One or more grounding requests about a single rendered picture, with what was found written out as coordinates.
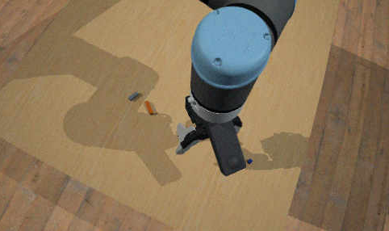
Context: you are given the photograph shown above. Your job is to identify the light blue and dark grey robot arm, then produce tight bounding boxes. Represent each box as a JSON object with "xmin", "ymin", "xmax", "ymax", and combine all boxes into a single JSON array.
[{"xmin": 188, "ymin": 0, "xmax": 298, "ymax": 176}]

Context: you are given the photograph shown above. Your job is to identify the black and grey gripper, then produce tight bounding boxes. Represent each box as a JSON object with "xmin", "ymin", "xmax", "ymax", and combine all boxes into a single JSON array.
[{"xmin": 176, "ymin": 96, "xmax": 242, "ymax": 154}]

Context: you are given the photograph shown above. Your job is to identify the grey rod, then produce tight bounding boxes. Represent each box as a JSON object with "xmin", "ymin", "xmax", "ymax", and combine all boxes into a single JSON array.
[{"xmin": 128, "ymin": 91, "xmax": 139, "ymax": 101}]

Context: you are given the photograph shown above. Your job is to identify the orange rod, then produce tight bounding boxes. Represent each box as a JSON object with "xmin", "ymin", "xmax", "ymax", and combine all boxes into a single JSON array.
[{"xmin": 145, "ymin": 101, "xmax": 153, "ymax": 115}]

